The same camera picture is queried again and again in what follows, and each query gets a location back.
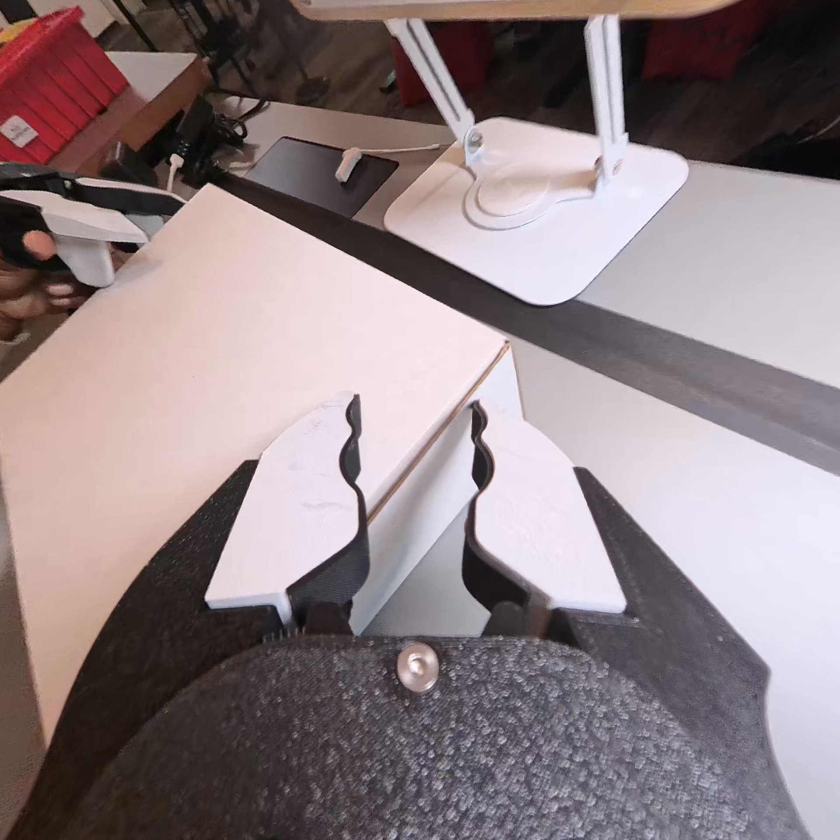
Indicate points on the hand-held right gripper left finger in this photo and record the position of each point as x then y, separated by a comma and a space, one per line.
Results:
289, 512

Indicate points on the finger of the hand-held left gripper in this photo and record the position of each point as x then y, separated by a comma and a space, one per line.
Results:
131, 197
85, 220

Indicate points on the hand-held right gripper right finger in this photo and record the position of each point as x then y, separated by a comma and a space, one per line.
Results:
544, 518

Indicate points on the white cardboard box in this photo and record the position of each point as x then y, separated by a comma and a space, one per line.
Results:
197, 361

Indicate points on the person's left hand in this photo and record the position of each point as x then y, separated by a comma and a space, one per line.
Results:
26, 295

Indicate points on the black power adapter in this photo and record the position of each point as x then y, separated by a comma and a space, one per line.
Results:
134, 164

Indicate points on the brown wooden table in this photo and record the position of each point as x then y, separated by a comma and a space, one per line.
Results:
157, 85

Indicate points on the red plastic crate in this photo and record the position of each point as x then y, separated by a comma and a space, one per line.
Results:
52, 85

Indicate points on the black rectangular pad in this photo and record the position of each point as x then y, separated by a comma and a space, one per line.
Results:
295, 174

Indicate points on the red bin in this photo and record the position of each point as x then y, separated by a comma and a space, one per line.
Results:
453, 62
709, 39

